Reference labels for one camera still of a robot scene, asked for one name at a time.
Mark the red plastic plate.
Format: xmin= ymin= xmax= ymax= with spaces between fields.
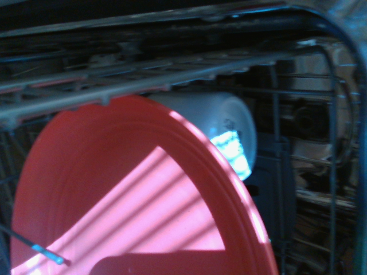
xmin=10 ymin=94 xmax=280 ymax=275

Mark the grey wire dish rack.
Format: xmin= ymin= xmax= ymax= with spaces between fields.
xmin=0 ymin=7 xmax=367 ymax=275

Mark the white ceramic mug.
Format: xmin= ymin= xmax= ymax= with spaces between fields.
xmin=145 ymin=91 xmax=258 ymax=182

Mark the grey wire upper rack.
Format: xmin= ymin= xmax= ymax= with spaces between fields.
xmin=0 ymin=42 xmax=319 ymax=124

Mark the grey plastic cutlery basket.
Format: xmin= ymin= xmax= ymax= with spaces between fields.
xmin=245 ymin=133 xmax=296 ymax=275

